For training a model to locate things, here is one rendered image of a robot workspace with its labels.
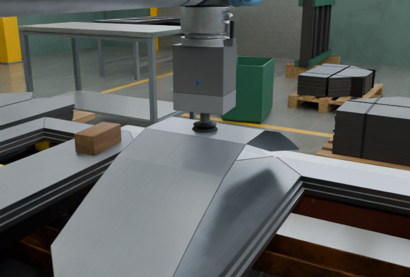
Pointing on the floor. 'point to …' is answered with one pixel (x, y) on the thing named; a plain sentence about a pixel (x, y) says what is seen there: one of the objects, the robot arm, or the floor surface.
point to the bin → (252, 89)
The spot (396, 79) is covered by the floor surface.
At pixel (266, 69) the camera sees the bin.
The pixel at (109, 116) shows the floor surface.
